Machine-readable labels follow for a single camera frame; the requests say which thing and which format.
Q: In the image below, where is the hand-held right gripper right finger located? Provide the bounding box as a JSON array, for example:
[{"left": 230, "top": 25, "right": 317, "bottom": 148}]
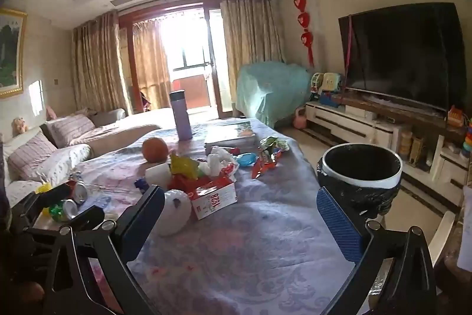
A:
[{"left": 316, "top": 186, "right": 437, "bottom": 315}]

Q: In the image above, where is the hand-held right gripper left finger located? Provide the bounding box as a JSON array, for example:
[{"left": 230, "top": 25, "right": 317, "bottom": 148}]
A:
[{"left": 44, "top": 184, "right": 166, "bottom": 315}]

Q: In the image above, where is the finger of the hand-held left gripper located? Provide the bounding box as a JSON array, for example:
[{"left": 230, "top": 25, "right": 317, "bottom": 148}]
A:
[
  {"left": 35, "top": 183, "right": 78, "bottom": 203},
  {"left": 72, "top": 205, "right": 107, "bottom": 231}
]

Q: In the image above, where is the white bin with black bag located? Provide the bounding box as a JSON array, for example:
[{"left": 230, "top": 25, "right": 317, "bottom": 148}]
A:
[{"left": 317, "top": 143, "right": 403, "bottom": 220}]

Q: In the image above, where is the red and white tissue box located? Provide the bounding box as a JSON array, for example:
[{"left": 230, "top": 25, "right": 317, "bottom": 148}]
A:
[{"left": 168, "top": 173, "right": 237, "bottom": 220}]

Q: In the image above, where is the orange snack wrapper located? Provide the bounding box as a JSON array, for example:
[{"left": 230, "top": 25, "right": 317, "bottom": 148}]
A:
[{"left": 251, "top": 149, "right": 283, "bottom": 179}]

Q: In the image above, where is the white floral pillow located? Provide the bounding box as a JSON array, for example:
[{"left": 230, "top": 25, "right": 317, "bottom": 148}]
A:
[{"left": 37, "top": 143, "right": 93, "bottom": 186}]

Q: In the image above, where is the pink striped pillow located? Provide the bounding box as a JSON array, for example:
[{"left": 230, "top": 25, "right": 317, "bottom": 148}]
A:
[
  {"left": 7, "top": 133, "right": 58, "bottom": 180},
  {"left": 46, "top": 115, "right": 96, "bottom": 148}
]

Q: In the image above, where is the white paper cup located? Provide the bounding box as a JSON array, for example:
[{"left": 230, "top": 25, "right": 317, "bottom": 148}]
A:
[{"left": 145, "top": 163, "right": 172, "bottom": 190}]

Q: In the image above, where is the yellow plastic wrapper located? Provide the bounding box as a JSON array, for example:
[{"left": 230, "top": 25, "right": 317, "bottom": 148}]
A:
[{"left": 170, "top": 154, "right": 200, "bottom": 177}]

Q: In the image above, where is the beige sofa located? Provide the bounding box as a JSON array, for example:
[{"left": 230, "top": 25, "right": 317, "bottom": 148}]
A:
[{"left": 0, "top": 107, "right": 174, "bottom": 205}]

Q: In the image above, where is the orange fruit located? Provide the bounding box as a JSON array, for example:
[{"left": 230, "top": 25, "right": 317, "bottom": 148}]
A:
[{"left": 142, "top": 137, "right": 169, "bottom": 164}]

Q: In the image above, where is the floral tablecloth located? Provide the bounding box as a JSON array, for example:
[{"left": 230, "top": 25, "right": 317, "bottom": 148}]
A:
[{"left": 33, "top": 117, "right": 373, "bottom": 315}]

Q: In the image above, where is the crumpled white plastic bag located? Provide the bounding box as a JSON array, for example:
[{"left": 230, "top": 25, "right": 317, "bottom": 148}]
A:
[{"left": 206, "top": 146, "right": 237, "bottom": 175}]

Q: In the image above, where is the white chair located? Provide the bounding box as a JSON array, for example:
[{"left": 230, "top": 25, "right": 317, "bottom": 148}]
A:
[{"left": 430, "top": 210, "right": 458, "bottom": 269}]

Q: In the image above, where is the green snack wrapper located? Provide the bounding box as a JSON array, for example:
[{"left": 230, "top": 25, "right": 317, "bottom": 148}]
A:
[{"left": 259, "top": 137, "right": 290, "bottom": 153}]

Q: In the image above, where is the wooden jar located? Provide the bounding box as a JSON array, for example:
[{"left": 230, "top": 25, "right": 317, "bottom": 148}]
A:
[{"left": 400, "top": 132, "right": 413, "bottom": 159}]

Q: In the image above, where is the purple thermos bottle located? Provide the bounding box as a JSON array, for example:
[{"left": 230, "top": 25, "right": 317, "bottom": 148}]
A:
[{"left": 169, "top": 90, "right": 193, "bottom": 141}]

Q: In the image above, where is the white television cabinet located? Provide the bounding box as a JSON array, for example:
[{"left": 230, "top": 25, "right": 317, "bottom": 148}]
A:
[{"left": 304, "top": 94, "right": 472, "bottom": 216}]

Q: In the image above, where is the pink kettlebell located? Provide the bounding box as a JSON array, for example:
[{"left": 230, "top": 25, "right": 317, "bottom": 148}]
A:
[{"left": 293, "top": 106, "right": 307, "bottom": 129}]

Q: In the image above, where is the blue plastic scoop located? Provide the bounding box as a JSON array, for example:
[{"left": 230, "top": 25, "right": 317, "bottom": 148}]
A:
[{"left": 236, "top": 152, "right": 259, "bottom": 167}]

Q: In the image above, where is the blue toy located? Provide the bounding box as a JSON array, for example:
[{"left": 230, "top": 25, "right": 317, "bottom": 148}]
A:
[{"left": 319, "top": 92, "right": 343, "bottom": 108}]

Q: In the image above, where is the beige patterned curtain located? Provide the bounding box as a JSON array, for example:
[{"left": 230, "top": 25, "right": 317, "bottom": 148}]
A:
[
  {"left": 219, "top": 0, "right": 286, "bottom": 112},
  {"left": 71, "top": 12, "right": 128, "bottom": 116}
]

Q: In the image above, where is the yellow green toy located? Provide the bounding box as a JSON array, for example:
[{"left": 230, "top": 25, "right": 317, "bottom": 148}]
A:
[{"left": 322, "top": 72, "right": 345, "bottom": 94}]

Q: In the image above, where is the gold framed painting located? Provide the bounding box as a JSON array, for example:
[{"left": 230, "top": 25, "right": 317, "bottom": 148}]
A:
[{"left": 0, "top": 8, "right": 28, "bottom": 99}]

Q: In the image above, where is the teal covered armchair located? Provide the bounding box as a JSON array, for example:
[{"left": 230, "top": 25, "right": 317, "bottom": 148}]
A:
[{"left": 236, "top": 60, "right": 312, "bottom": 129}]

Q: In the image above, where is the sheer beige curtain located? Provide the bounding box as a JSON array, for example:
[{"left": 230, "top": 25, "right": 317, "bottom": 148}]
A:
[{"left": 131, "top": 20, "right": 172, "bottom": 109}]

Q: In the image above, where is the orange toy phone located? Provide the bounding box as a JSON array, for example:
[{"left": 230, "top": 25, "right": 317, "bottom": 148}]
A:
[{"left": 447, "top": 105, "right": 466, "bottom": 127}]

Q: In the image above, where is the wooden balcony door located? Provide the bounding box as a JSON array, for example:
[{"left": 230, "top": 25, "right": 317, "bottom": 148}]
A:
[{"left": 118, "top": 3, "right": 233, "bottom": 116}]

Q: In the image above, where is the black flat television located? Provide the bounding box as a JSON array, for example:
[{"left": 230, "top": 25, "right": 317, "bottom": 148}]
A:
[{"left": 338, "top": 2, "right": 469, "bottom": 112}]

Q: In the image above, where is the red hanging heart decoration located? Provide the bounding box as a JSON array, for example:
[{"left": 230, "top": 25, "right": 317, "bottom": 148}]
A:
[{"left": 291, "top": 0, "right": 315, "bottom": 66}]

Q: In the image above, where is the rainbow stacking ring toy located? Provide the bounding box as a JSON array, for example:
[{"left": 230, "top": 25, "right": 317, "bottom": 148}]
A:
[{"left": 461, "top": 117, "right": 472, "bottom": 159}]

